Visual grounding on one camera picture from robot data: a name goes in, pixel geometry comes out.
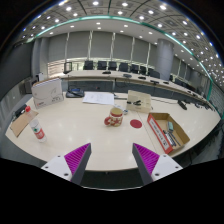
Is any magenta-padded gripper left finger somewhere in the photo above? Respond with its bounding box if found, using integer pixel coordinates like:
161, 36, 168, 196
40, 142, 92, 186

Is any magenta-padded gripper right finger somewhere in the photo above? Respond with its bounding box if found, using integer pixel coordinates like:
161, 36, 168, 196
131, 142, 184, 186

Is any clear red-capped water bottle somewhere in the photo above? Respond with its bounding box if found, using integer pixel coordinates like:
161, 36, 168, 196
24, 105, 48, 144

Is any open brown cardboard box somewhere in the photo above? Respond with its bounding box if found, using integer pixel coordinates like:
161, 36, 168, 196
146, 112, 191, 155

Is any flat round red coaster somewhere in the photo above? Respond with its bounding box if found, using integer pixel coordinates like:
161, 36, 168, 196
129, 119, 143, 130

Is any red and cream flowered mug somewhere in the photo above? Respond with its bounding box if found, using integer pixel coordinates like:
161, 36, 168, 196
103, 107, 124, 128

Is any beige cardboard box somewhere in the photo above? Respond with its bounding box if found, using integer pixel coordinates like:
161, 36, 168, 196
126, 89, 153, 114

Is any white printed paper sheet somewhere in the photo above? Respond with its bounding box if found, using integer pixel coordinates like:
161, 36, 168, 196
82, 91, 115, 106

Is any black elongated table device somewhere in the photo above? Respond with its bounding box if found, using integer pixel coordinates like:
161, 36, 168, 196
177, 99, 188, 111

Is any black flat desk device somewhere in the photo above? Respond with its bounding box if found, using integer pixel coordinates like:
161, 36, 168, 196
65, 87, 85, 99

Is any brown cardboard sheet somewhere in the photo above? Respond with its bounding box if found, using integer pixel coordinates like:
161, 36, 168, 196
9, 109, 39, 138

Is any white printed carton box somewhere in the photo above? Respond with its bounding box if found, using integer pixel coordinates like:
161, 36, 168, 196
31, 77, 65, 110

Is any long curved conference desk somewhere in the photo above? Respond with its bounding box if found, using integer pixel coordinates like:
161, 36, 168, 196
58, 69, 209, 103

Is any grey equipment cabinet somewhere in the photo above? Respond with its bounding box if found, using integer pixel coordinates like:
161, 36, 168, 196
19, 78, 34, 95

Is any row of black office chairs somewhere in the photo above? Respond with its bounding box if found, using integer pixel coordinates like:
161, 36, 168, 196
83, 60, 161, 79

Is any group of round ceiling lights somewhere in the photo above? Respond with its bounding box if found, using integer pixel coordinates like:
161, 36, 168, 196
19, 0, 224, 84

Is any black console with cables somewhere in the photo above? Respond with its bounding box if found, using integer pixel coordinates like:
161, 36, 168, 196
13, 103, 28, 118

